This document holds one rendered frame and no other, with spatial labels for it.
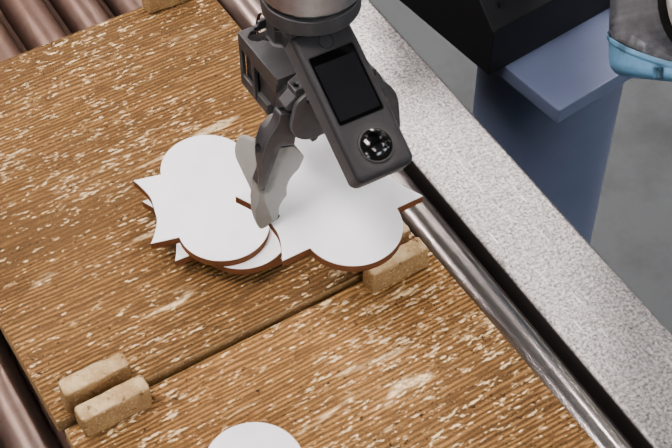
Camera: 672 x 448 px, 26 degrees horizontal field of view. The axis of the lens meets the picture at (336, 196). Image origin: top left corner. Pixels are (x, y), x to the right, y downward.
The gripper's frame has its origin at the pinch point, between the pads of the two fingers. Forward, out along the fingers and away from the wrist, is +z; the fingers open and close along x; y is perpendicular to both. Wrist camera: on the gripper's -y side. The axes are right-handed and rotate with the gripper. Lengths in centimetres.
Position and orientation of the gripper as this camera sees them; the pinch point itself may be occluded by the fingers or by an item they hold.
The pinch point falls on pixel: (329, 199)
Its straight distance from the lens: 115.3
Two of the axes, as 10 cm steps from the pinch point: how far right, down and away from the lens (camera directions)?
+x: -8.6, 3.9, -3.4
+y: -5.1, -6.3, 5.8
